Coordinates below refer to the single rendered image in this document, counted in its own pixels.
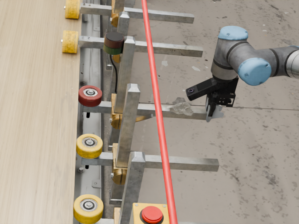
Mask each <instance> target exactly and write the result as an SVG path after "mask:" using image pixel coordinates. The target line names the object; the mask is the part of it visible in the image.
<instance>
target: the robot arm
mask: <svg viewBox="0 0 299 224"><path fill-rule="evenodd" d="M247 38H248V32H247V31H246V30H245V29H243V28H241V27H238V26H225V27H223V28H222V29H221V30H220V33H219V35H218V41H217V45H216V49H215V53H214V58H213V62H212V66H211V72H212V76H213V77H212V78H210V79H208V80H205V81H203V82H201V83H199V84H197V85H194V86H192V87H190V88H187V89H186V95H187V97H188V99H189V100H190V101H193V100H195V99H197V98H199V97H201V96H204V95H207V96H206V107H205V108H206V111H207V116H206V121H207V122H210V120H211V119H214V118H221V117H223V116H224V113H223V112H221V110H222V106H226V107H233V104H234V100H235V97H236V94H235V90H236V87H237V83H238V79H239V77H240V79H241V80H243V81H244V82H245V83H246V84H248V85H251V86H257V85H260V84H262V83H264V82H265V81H267V80H268V78H269V77H275V76H287V77H290V78H293V79H299V46H295V45H291V46H287V47H280V48H269V49H260V50H255V49H254V48H253V47H252V46H251V45H250V44H249V43H248V42H247ZM238 75H239V77H238ZM232 94H233V95H232ZM231 98H232V99H233V103H232V104H228V103H231ZM220 105H222V106H220Z"/></svg>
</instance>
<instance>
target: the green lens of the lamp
mask: <svg viewBox="0 0 299 224"><path fill-rule="evenodd" d="M103 50H104V51H105V52H106V53H108V54H110V55H119V54H121V53H122V50H123V46H122V47H121V48H109V47H107V46H106V45H105V44H104V47H103Z"/></svg>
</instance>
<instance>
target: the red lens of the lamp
mask: <svg viewBox="0 0 299 224"><path fill-rule="evenodd" d="M106 34H107V33H106ZM106 34H105V39H104V43H105V45H106V46H108V47H110V48H120V47H122V46H123V43H124V36H123V40H121V41H117V42H116V41H115V42H114V41H110V40H108V39H107V38H106Z"/></svg>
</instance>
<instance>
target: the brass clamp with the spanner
mask: <svg viewBox="0 0 299 224"><path fill-rule="evenodd" d="M115 97H116V94H111V101H110V102H111V105H112V107H111V114H110V120H109V122H110V123H111V125H112V127H113V128H115V129H121V121H122V115H123V113H114V103H115Z"/></svg>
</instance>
